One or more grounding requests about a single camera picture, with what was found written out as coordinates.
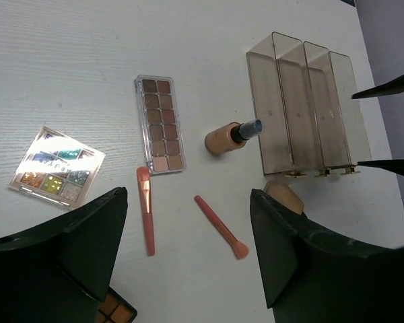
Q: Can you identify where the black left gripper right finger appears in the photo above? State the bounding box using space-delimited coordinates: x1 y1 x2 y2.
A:
250 189 404 322

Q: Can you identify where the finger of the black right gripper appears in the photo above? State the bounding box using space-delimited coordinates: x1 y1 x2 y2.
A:
351 75 404 99
358 159 404 176

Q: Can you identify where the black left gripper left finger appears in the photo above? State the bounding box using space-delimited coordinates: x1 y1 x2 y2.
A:
0 187 128 322

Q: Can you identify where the clear three-compartment organizer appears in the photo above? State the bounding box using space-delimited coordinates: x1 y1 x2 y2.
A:
246 32 372 178

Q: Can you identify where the round pink makeup brush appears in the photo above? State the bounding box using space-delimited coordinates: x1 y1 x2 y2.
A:
194 195 249 259

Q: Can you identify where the black-cased brown eyeshadow palette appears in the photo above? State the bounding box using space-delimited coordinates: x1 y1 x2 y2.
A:
94 287 137 323

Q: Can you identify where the long clear eyeshadow palette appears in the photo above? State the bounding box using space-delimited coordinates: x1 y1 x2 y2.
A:
135 75 186 175

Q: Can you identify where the square foundation bottle black pump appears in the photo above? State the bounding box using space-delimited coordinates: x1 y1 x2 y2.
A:
263 181 304 215

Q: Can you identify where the glitter eyeshadow palette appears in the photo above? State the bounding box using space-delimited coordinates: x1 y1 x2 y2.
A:
8 127 106 209

